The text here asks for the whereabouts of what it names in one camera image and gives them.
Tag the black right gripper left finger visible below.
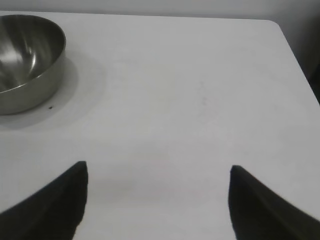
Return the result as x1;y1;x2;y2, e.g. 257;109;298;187
0;160;89;240

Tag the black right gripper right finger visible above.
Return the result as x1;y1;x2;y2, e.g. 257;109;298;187
229;164;320;240

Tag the stainless steel mixing bowl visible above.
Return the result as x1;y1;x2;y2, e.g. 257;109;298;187
0;14;68;116

